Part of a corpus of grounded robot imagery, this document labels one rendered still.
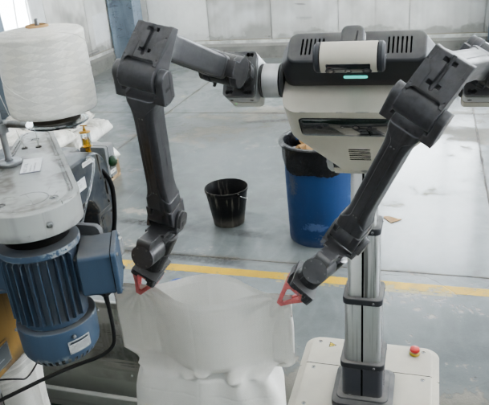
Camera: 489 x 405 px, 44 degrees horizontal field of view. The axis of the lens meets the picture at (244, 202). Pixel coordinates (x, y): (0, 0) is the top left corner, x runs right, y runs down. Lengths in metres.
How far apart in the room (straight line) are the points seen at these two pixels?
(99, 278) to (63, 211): 0.15
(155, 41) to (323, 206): 2.59
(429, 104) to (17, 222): 0.71
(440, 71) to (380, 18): 8.23
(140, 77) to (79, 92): 0.11
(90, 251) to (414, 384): 1.54
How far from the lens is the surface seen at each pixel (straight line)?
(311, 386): 2.37
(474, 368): 2.94
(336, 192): 3.64
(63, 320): 1.21
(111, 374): 2.27
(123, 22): 10.13
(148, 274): 1.49
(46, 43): 1.14
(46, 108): 1.16
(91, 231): 1.24
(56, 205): 1.09
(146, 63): 1.16
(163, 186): 1.33
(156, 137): 1.24
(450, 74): 1.08
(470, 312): 3.29
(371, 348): 2.16
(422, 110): 1.06
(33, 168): 1.29
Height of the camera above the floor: 1.82
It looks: 24 degrees down
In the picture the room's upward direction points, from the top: 5 degrees counter-clockwise
